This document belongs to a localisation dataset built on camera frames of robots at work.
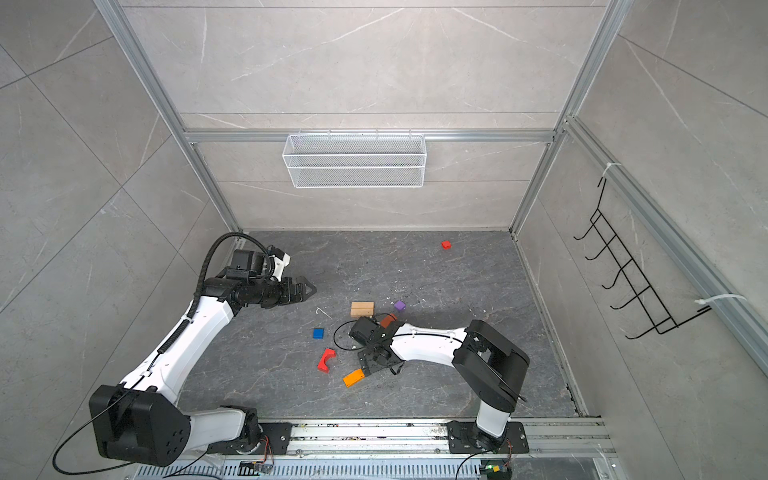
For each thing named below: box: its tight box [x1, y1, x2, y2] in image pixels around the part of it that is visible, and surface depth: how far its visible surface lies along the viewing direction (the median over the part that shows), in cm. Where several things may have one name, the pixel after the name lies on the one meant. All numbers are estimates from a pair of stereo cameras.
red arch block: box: [317, 348, 337, 374], surface depth 86 cm
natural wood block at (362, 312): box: [350, 308, 374, 318], surface depth 97 cm
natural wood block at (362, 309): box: [350, 302, 375, 316], surface depth 99 cm
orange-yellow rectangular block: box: [343, 368, 365, 388], surface depth 84 cm
